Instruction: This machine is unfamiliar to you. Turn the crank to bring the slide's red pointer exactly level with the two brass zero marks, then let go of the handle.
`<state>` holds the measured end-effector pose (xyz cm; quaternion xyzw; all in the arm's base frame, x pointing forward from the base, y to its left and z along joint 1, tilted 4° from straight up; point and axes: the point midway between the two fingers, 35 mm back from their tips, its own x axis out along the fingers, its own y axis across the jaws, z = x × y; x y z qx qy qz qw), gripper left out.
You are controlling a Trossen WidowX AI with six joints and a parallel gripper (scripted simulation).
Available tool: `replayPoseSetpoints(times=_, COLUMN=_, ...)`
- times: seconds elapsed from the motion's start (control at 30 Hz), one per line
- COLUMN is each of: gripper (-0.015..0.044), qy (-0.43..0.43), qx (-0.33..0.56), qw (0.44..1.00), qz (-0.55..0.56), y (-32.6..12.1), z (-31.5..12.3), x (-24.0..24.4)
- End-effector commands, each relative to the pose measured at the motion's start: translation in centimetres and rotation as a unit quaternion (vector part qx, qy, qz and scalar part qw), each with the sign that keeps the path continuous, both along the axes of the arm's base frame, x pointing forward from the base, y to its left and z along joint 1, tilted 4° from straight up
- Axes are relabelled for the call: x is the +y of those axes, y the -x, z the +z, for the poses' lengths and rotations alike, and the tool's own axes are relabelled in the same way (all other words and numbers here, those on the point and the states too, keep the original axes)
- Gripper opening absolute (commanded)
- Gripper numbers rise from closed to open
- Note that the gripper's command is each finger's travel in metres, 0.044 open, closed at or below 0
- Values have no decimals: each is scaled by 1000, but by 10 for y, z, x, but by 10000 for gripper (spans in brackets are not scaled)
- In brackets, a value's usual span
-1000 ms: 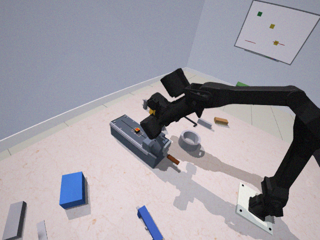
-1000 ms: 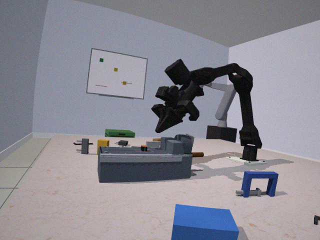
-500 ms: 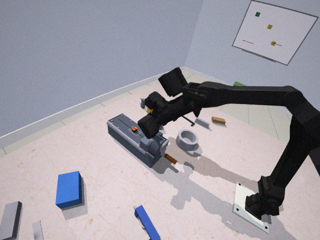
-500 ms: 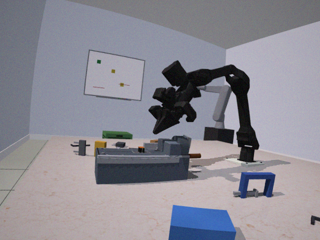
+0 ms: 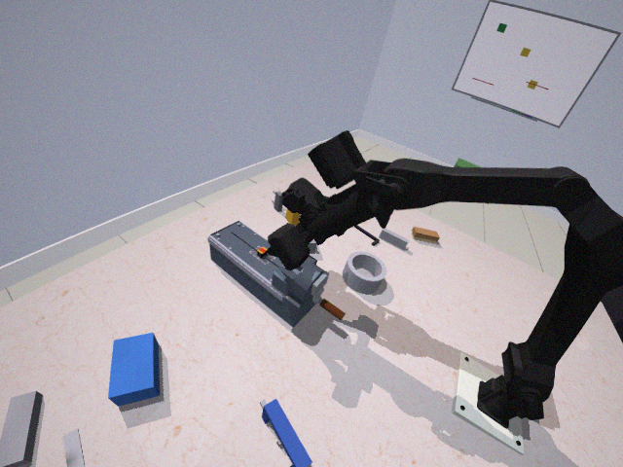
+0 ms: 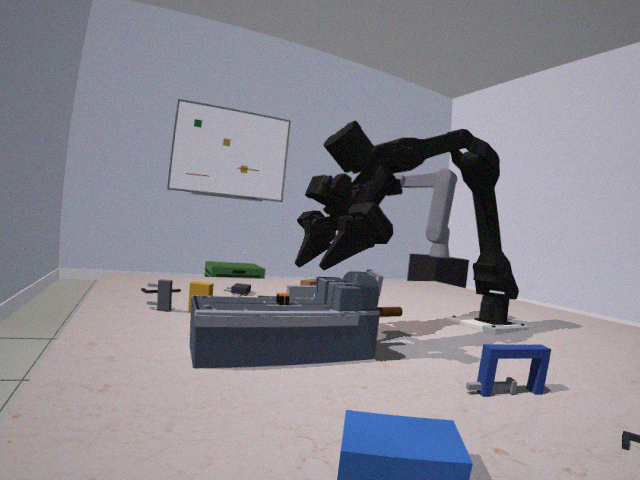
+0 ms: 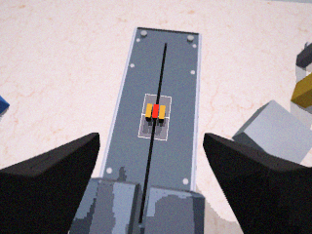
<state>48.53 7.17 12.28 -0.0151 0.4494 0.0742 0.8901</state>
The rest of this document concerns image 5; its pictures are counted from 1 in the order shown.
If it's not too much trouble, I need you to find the tan rectangular block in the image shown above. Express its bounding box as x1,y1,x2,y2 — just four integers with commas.
412,227,440,244

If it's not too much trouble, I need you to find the yellow rectangular bar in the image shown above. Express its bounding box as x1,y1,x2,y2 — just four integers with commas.
285,209,301,225

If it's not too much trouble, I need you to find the blue rectangular block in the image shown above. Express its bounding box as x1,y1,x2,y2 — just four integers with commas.
108,333,161,407

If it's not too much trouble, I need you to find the blue c-clamp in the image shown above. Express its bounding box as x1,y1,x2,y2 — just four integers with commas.
260,399,312,467

